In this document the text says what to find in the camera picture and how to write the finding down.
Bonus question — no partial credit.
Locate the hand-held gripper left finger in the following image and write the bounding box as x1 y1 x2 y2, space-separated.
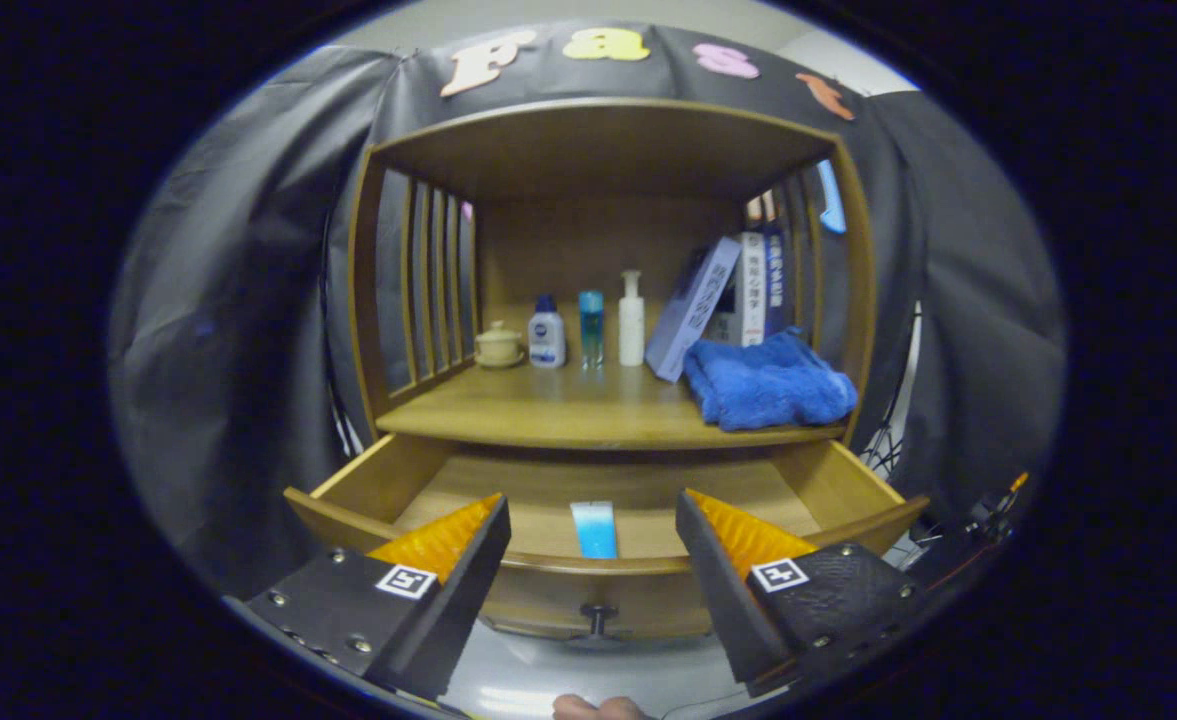
243 492 512 701

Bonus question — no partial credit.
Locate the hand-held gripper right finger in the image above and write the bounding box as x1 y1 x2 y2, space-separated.
675 488 927 699

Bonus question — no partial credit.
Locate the wooden drawer with black knob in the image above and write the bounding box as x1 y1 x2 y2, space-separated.
283 435 931 641

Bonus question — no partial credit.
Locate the blue tube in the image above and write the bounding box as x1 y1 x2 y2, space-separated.
570 500 619 561

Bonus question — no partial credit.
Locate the wooden countertop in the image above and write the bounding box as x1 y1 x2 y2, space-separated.
376 300 849 451

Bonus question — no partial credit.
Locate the wooden cabinet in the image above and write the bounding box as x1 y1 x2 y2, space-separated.
346 97 879 451

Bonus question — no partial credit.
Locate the black tripod stand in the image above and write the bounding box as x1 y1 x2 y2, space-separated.
858 300 924 481
323 210 364 456

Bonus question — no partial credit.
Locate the blue towel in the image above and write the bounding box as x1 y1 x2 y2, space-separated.
683 327 859 433

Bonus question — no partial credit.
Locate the beige lidded tea cup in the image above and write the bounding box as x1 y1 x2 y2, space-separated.
473 320 527 370

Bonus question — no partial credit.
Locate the white bottle with blue cap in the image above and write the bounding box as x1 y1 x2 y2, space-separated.
528 294 567 369

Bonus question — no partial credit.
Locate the white pump bottle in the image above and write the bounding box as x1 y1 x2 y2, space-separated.
618 270 646 367

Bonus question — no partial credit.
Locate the black and orange clamp equipment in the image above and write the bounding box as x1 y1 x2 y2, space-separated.
938 472 1034 571

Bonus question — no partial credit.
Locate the pale lilac book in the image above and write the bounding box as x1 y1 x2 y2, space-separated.
645 236 742 384

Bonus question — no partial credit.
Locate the teal glass bottle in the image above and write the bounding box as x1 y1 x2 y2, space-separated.
578 290 606 369

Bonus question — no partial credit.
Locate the white spine book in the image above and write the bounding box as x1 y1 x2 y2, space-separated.
703 232 769 348

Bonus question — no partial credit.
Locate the dark blue book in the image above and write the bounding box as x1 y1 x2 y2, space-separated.
763 225 794 341

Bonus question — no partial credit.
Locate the black backdrop cloth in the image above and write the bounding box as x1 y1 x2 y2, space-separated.
108 20 1067 601

